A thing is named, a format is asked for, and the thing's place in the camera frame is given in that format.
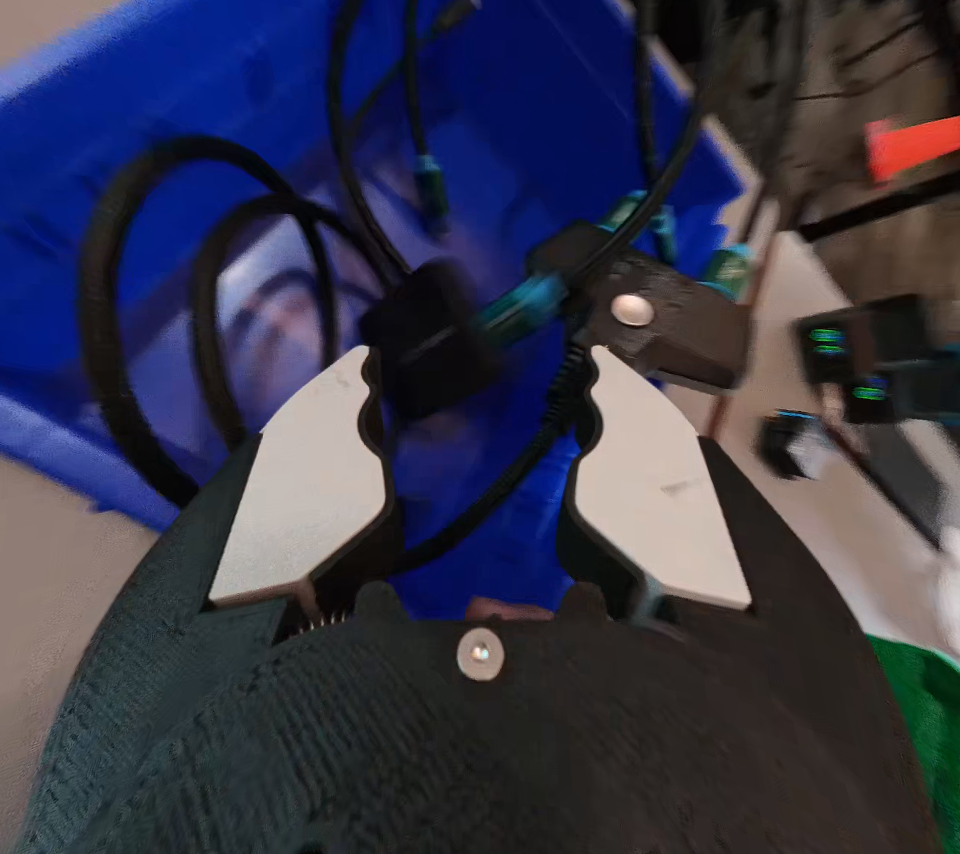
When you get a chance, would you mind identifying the black cable with green plug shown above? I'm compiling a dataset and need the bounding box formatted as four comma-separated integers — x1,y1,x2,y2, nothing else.
476,21,706,349
405,0,485,239

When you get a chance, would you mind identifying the green cloth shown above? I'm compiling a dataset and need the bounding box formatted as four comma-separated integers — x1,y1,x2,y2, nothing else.
862,631,960,854

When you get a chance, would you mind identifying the blue plastic bin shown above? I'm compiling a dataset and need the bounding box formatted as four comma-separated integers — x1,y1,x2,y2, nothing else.
0,0,751,623

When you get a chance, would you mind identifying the red-orange strip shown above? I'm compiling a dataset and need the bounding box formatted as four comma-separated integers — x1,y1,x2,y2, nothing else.
862,113,960,184

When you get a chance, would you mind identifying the thick black braided cable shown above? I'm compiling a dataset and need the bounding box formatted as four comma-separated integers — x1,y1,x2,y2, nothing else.
78,134,399,512

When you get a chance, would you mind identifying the small black box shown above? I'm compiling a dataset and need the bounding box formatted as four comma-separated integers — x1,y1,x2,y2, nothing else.
759,410,828,482

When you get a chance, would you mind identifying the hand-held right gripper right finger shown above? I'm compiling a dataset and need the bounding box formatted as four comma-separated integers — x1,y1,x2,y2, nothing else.
558,344,753,619

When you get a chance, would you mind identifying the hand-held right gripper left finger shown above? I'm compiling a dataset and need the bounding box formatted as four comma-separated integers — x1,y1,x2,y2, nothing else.
207,344,399,608

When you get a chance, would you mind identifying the dark grey multiport hub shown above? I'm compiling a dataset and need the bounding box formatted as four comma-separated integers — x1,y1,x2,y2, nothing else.
360,260,500,422

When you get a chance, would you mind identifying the green cable plug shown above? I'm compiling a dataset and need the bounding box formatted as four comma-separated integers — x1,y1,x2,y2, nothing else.
701,245,753,305
602,188,678,264

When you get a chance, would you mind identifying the black device with green lights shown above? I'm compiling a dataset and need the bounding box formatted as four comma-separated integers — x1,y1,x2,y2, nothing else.
793,293,935,426

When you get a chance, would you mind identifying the dark metal rack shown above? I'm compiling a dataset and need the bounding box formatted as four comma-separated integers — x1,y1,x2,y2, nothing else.
547,0,960,248

